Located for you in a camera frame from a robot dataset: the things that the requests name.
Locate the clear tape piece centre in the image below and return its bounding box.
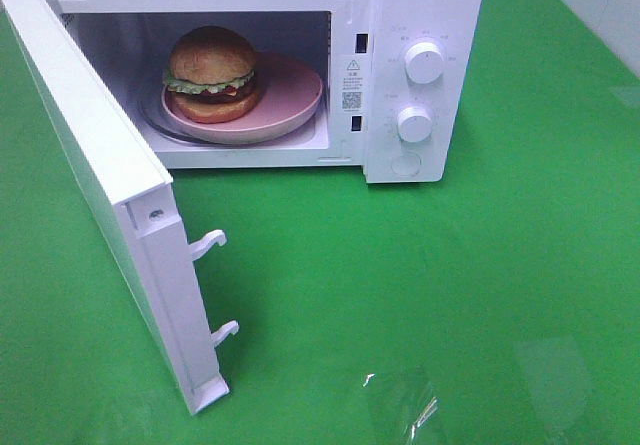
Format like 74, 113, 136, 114
362, 367, 449, 444

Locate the upper white round knob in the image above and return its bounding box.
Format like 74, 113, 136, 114
404, 40, 445, 84

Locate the glass microwave turntable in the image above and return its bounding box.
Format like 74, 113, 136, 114
138, 88, 329, 149

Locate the toy burger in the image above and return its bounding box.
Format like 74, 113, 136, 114
163, 26, 259, 124

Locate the white microwave door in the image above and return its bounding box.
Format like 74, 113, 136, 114
1, 0, 239, 414

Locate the green table mat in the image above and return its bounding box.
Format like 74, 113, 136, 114
1, 0, 639, 444

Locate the round white door button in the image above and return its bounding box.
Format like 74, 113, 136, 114
391, 152, 422, 177

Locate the lower white round knob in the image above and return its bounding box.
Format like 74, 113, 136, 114
397, 106, 433, 143

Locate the white round knob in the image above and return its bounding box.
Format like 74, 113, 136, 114
404, 40, 445, 84
397, 106, 433, 143

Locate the pink round plate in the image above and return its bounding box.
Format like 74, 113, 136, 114
161, 53, 324, 145

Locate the white microwave oven body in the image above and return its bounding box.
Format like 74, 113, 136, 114
46, 0, 482, 183

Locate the white warning label sticker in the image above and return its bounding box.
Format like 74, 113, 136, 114
338, 54, 371, 112

